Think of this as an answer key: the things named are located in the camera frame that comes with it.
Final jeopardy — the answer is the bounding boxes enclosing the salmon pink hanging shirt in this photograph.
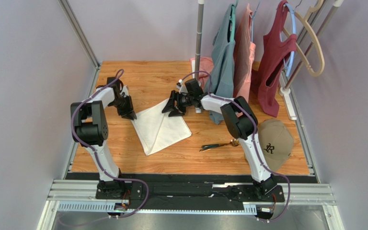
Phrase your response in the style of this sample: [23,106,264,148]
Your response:
[233,4,256,101]

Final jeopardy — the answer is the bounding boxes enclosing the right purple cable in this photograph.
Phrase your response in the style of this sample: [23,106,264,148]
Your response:
[177,70,290,222]

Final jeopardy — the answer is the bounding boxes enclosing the dark red tank top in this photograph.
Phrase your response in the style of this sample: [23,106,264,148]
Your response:
[251,0,297,117]

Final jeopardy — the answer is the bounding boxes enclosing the teal hanger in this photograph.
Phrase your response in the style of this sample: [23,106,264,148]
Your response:
[229,0,239,42]

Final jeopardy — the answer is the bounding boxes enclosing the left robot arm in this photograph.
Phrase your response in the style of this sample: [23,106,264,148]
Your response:
[70,77,137,199]

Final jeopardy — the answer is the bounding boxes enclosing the tan baseball cap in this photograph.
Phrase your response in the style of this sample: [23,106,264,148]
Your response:
[258,118,294,172]

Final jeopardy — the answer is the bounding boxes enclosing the metal clothes rack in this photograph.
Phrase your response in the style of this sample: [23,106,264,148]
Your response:
[191,0,344,120]

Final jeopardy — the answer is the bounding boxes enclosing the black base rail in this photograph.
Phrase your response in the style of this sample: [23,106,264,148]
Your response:
[65,172,319,214]

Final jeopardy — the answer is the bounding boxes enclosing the aluminium frame post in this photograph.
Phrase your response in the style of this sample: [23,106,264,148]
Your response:
[57,0,101,68]

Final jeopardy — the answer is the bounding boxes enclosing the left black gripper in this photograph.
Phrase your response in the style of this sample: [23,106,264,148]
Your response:
[110,95,138,121]

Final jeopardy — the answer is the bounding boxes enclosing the gold utensil dark handle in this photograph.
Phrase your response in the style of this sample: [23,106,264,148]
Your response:
[199,143,230,152]

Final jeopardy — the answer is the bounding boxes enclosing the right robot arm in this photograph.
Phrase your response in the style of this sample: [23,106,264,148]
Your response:
[162,79,277,198]

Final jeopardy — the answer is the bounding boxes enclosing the gold fork green handle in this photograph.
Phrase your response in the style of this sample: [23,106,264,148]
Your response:
[199,139,240,152]

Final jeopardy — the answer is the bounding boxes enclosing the grey-blue hanging shirt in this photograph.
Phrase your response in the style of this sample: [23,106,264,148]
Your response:
[207,3,238,125]

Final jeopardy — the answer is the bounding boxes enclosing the white cloth napkin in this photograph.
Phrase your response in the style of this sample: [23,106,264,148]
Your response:
[132,99,192,156]

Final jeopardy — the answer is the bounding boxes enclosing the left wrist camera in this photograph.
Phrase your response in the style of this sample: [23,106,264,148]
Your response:
[121,85,129,97]

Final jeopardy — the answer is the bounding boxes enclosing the light blue hanger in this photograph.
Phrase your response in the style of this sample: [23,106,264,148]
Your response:
[279,2,298,78]

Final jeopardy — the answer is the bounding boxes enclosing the pink cloth on table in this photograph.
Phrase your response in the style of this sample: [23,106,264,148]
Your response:
[198,57,214,87]

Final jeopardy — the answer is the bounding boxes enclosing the beige wooden hanger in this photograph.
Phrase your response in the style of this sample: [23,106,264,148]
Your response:
[289,0,325,77]

